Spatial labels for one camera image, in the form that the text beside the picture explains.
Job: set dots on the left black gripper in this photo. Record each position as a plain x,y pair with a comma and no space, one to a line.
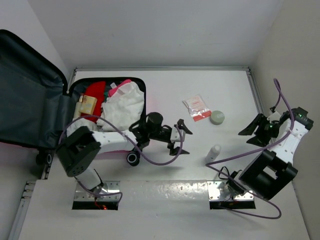
172,151

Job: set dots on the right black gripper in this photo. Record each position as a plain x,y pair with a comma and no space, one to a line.
260,120

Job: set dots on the clear zip bag red label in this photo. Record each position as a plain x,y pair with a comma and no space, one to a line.
197,108

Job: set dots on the white pink spray bottle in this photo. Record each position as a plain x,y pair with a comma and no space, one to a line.
213,153

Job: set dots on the white cloth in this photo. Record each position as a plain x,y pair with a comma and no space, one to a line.
123,108

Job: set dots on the pink towel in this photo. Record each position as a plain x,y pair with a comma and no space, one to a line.
115,87

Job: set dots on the red cloth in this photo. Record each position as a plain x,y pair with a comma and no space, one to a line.
96,90

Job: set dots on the small yellow cardboard box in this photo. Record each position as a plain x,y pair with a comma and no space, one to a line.
88,105

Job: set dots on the pink suitcase with dark lining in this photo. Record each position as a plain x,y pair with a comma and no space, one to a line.
36,101

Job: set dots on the white drawstring pouch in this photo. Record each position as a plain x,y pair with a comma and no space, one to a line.
81,123

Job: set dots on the amber liquid bottle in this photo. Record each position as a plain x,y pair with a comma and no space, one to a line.
78,106

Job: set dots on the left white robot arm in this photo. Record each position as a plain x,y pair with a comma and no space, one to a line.
77,151

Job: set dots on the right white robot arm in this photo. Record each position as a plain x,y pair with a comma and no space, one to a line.
273,168

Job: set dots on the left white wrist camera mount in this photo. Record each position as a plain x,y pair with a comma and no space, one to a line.
177,135

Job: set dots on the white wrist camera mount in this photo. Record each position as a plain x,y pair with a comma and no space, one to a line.
177,135
275,116

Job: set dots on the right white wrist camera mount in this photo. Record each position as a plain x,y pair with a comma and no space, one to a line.
275,116

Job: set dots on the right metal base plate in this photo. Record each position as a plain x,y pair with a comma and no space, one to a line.
218,191

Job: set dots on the metal base plate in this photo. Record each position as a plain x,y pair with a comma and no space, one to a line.
109,192
218,191

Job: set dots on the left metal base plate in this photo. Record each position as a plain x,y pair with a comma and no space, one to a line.
109,192

